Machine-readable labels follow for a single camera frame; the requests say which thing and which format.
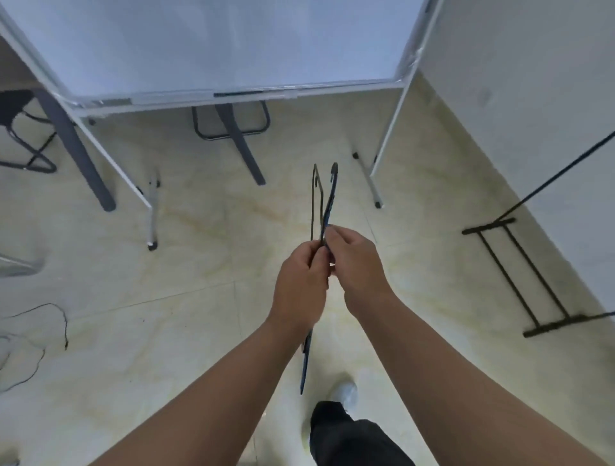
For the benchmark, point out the person's right forearm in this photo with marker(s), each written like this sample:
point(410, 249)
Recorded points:
point(456, 384)

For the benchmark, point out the black chair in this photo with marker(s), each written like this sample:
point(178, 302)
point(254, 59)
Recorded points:
point(12, 105)

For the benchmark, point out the person's left thumb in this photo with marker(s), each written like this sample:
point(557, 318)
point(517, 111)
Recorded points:
point(314, 252)

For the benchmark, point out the person's right thumb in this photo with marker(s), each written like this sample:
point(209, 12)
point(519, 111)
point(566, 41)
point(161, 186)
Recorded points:
point(338, 234)

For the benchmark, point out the person's black trouser leg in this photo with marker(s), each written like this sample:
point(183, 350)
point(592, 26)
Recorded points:
point(346, 439)

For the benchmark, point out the person's left forearm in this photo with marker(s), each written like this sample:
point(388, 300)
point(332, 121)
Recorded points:
point(216, 398)

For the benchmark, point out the white whiteboard on stand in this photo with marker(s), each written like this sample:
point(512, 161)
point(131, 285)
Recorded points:
point(216, 43)

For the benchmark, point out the grey table leg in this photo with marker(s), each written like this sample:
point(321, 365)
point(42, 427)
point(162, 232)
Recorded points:
point(242, 144)
point(77, 149)

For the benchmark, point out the person's left hand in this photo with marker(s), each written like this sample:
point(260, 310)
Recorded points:
point(295, 288)

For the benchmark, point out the black metal chair frame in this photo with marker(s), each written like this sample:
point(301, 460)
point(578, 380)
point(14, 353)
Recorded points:
point(204, 136)

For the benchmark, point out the black metal garment rack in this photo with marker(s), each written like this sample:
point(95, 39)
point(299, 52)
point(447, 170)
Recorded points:
point(523, 261)

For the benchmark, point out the dark blue plastic hanger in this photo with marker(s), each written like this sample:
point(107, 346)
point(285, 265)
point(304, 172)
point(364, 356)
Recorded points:
point(330, 201)

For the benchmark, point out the person's right hand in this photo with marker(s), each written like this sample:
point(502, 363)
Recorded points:
point(363, 271)

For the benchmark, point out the person's white shoe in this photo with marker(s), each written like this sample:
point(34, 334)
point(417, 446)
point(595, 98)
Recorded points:
point(343, 393)

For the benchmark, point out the grey metal object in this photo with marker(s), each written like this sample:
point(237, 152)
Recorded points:
point(17, 266)

